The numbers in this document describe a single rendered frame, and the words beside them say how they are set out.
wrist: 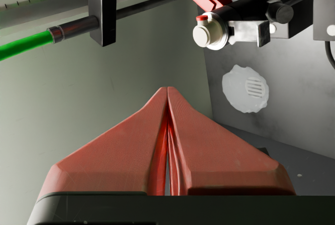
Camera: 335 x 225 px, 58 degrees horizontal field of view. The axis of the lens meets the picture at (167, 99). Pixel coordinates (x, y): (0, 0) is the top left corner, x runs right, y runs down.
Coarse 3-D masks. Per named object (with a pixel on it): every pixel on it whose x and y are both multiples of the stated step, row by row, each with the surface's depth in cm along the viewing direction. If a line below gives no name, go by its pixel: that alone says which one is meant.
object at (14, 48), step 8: (40, 32) 33; (48, 32) 33; (56, 32) 34; (16, 40) 32; (24, 40) 32; (32, 40) 32; (40, 40) 33; (48, 40) 33; (56, 40) 34; (0, 48) 30; (8, 48) 31; (16, 48) 31; (24, 48) 32; (32, 48) 33; (0, 56) 30; (8, 56) 31
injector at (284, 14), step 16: (240, 0) 23; (256, 0) 24; (272, 0) 24; (288, 0) 27; (208, 16) 22; (224, 16) 21; (240, 16) 22; (256, 16) 23; (272, 16) 23; (288, 16) 22; (224, 32) 21
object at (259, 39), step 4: (260, 24) 18; (264, 24) 19; (268, 24) 19; (260, 28) 18; (264, 28) 19; (268, 28) 19; (260, 32) 19; (264, 32) 19; (268, 32) 19; (260, 36) 19; (264, 36) 19; (268, 36) 19; (260, 40) 19; (264, 40) 19; (268, 40) 19; (260, 44) 19; (264, 44) 19
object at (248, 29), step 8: (232, 24) 21; (240, 24) 20; (248, 24) 20; (256, 24) 20; (240, 32) 21; (248, 32) 20; (256, 32) 20; (232, 40) 21; (240, 40) 21; (248, 40) 20; (256, 40) 20
